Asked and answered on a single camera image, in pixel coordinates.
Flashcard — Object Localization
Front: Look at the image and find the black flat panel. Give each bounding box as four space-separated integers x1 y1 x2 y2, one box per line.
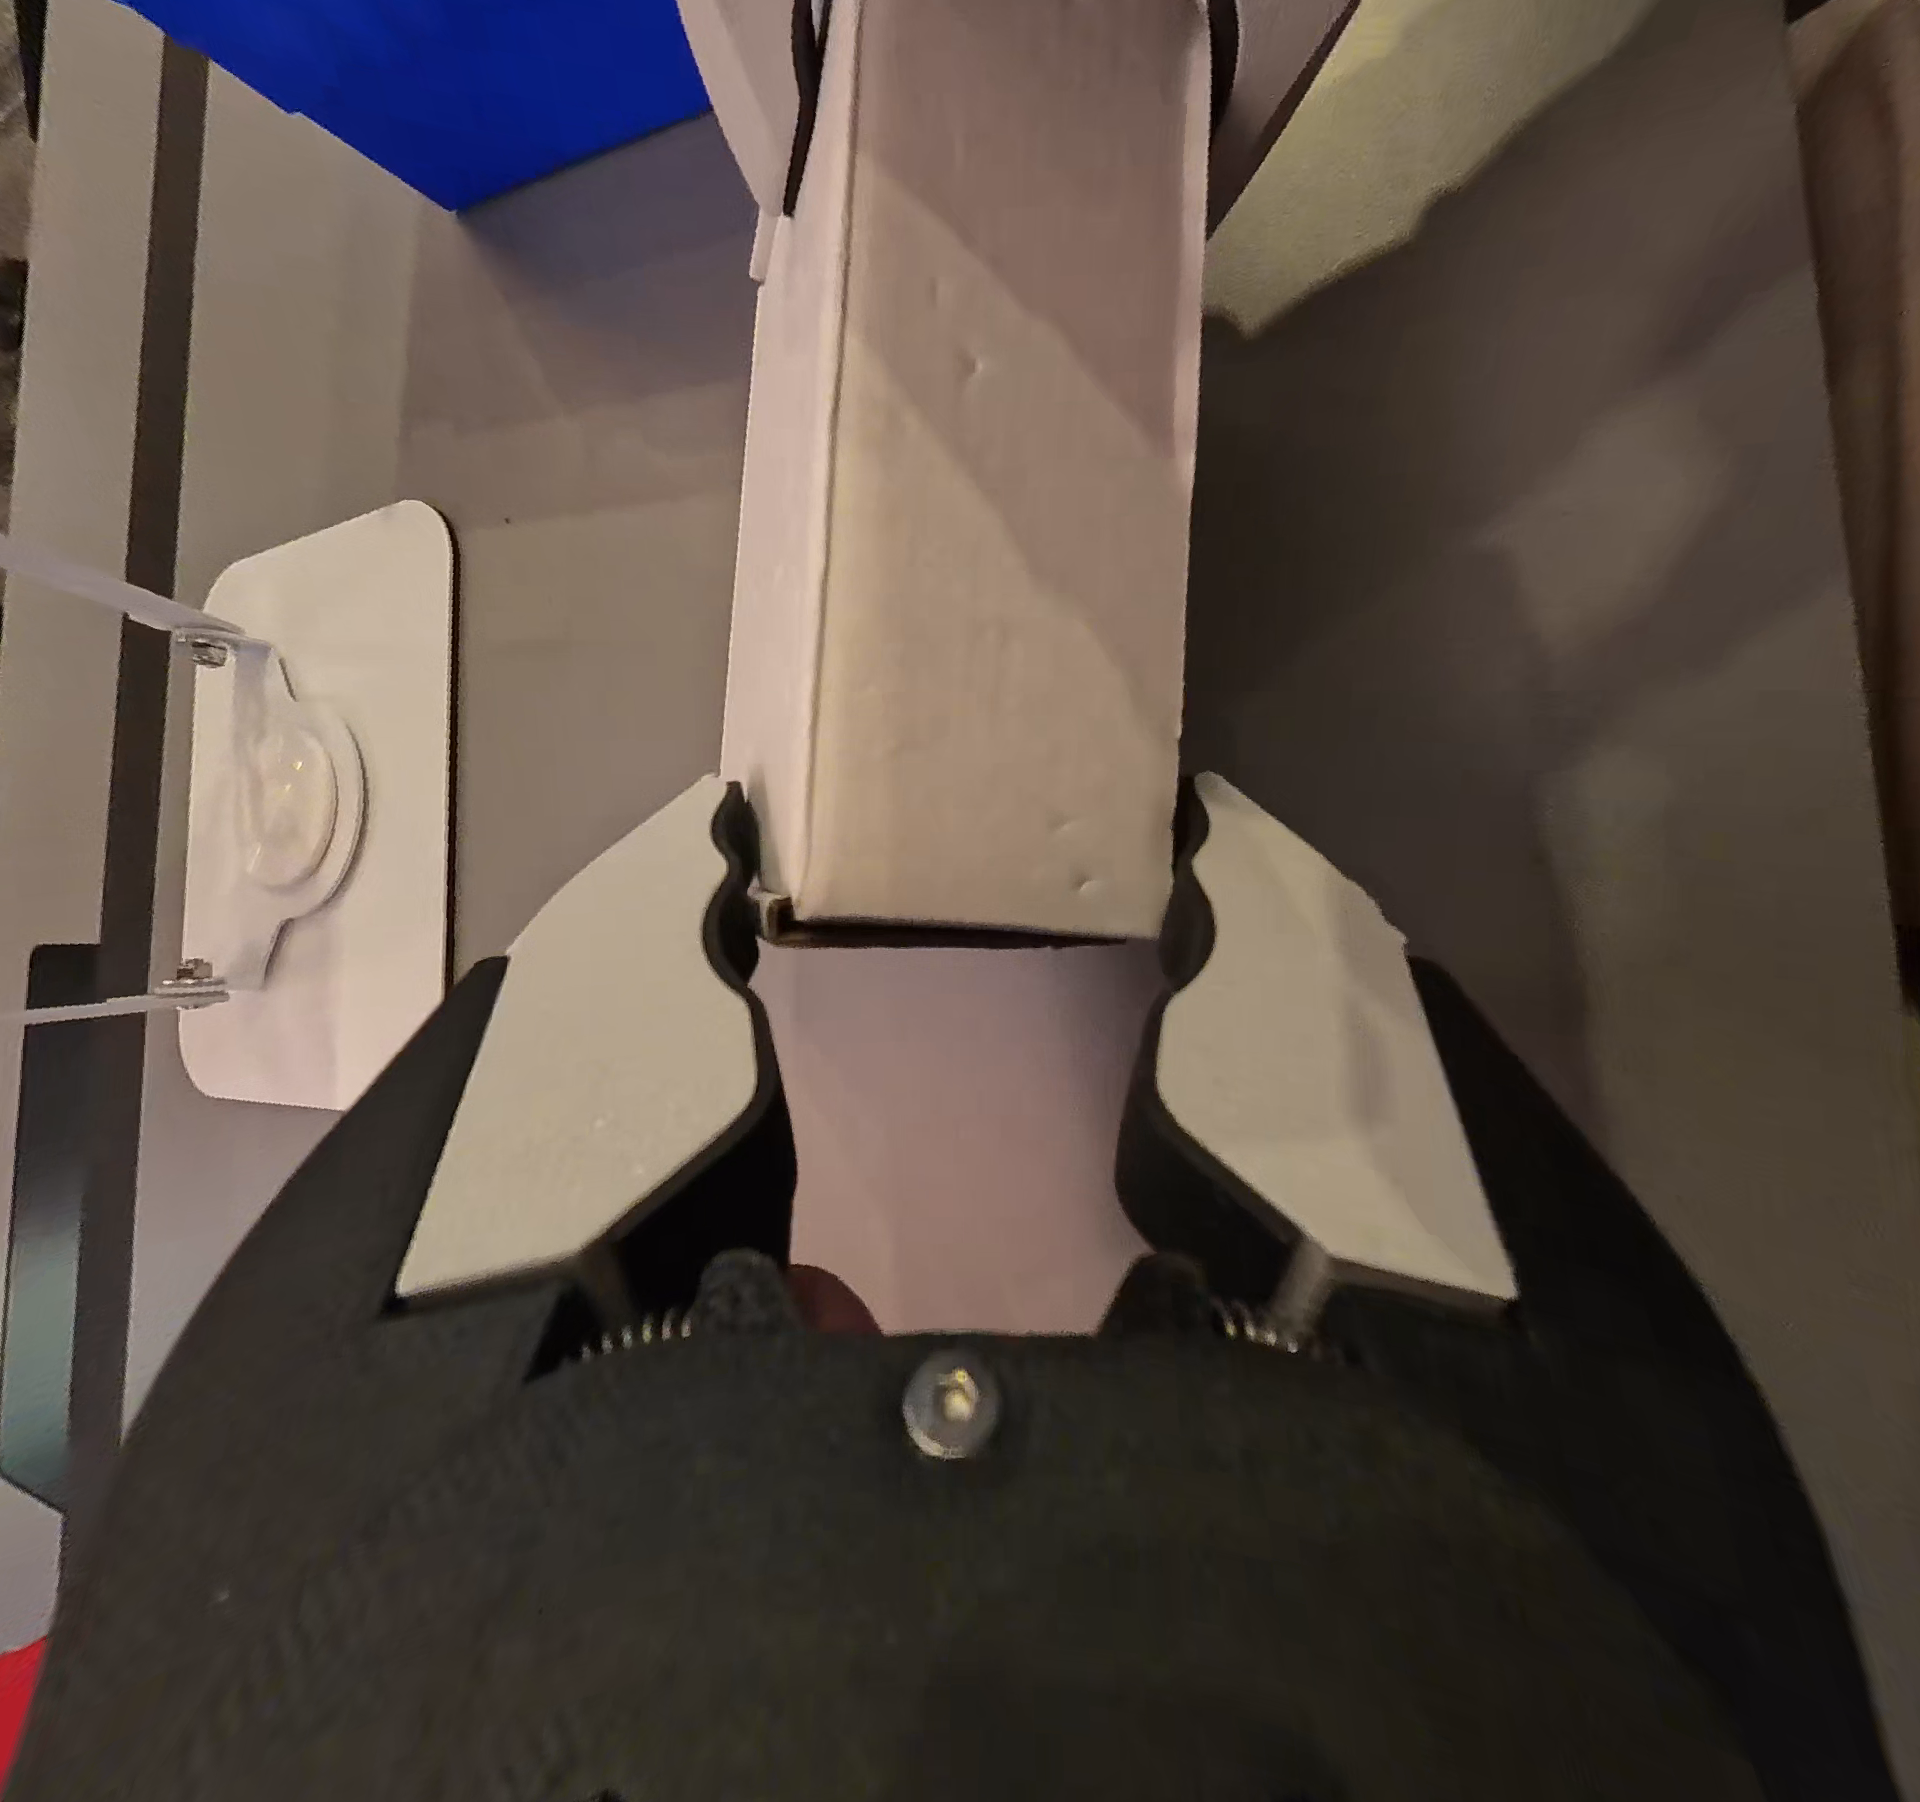
0 942 139 1506

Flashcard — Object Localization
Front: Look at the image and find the beige cloth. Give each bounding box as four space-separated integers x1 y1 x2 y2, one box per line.
1786 0 1920 1011

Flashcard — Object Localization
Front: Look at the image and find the clear strap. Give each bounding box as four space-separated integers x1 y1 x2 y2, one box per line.
0 530 246 638
0 982 229 1036

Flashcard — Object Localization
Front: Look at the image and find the blue plastic bin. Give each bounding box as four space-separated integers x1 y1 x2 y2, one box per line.
61 0 715 212

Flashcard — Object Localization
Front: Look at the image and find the white cardboard box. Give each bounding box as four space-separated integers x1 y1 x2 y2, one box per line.
720 0 1218 1337

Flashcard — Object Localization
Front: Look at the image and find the white rounded plate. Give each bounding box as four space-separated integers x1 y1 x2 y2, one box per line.
176 497 460 1106

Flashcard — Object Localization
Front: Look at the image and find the clear suction cup mount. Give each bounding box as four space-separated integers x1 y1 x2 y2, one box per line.
170 622 371 1004

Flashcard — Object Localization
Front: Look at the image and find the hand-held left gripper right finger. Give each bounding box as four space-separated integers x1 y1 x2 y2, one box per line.
1133 772 1523 1307

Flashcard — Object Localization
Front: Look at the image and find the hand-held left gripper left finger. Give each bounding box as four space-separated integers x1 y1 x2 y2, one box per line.
393 772 790 1303

